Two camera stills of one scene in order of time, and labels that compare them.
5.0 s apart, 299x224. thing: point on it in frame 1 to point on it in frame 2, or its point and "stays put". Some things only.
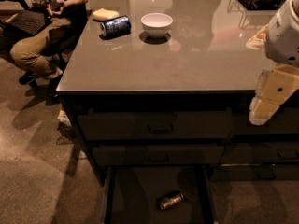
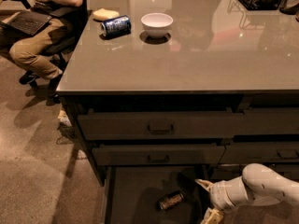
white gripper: x=284 y=37 to x=219 y=194
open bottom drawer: x=131 y=193 stays put
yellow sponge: x=103 y=14 stays put
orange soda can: x=170 y=201 stays put
